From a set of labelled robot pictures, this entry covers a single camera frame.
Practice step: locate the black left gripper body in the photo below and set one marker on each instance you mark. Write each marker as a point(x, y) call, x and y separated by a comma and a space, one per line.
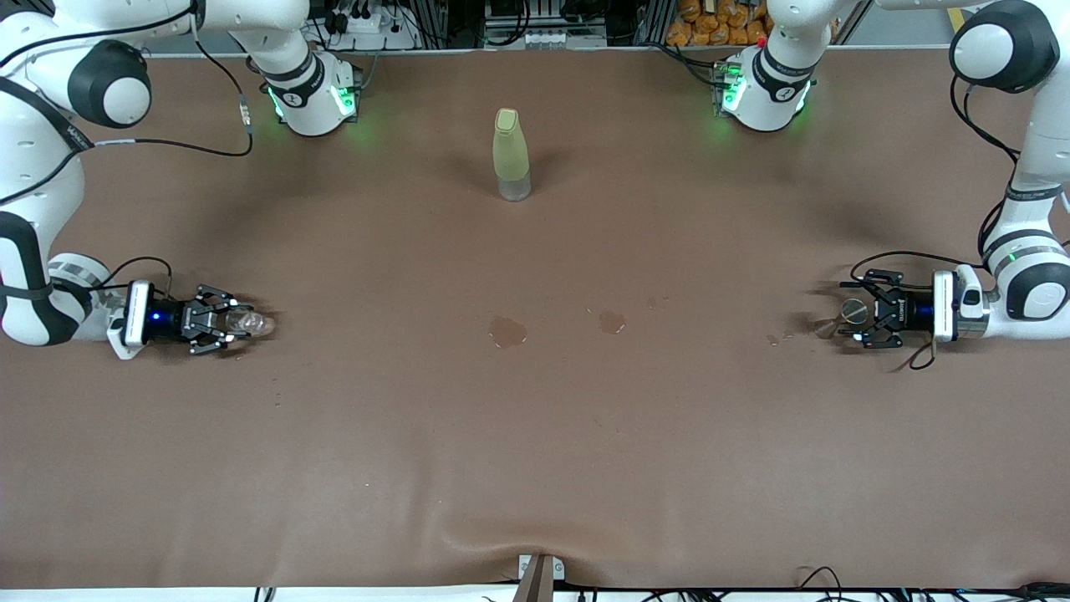
point(914, 313)

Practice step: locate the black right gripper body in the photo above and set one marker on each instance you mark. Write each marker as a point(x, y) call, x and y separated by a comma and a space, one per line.
point(167, 318)

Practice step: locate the silver metal jigger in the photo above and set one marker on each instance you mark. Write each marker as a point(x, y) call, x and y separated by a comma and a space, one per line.
point(854, 310)

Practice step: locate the clear glass measuring cup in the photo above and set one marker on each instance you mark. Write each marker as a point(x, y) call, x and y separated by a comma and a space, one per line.
point(251, 322)

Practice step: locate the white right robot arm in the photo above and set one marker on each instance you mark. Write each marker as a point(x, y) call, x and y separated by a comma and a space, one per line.
point(33, 167)

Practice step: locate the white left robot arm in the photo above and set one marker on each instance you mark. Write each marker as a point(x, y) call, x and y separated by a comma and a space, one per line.
point(1036, 150)

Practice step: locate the small brown liquid spill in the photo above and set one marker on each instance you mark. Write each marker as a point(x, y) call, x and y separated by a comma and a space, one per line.
point(612, 322)

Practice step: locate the large brown liquid spill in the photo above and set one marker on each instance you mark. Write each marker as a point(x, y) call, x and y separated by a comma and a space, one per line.
point(507, 332)

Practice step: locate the orange packaged goods pile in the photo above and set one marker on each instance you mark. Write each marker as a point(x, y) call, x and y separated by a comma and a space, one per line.
point(710, 25)

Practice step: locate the white power strip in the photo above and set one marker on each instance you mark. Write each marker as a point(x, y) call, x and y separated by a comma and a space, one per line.
point(368, 25)

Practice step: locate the yellow-green bottle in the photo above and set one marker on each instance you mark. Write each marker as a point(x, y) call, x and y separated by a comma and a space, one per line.
point(510, 155)

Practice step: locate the brown table cloth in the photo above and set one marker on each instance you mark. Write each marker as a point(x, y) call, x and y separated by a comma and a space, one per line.
point(535, 460)

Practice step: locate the metal table edge bracket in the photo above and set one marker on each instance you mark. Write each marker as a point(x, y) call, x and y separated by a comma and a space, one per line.
point(539, 577)

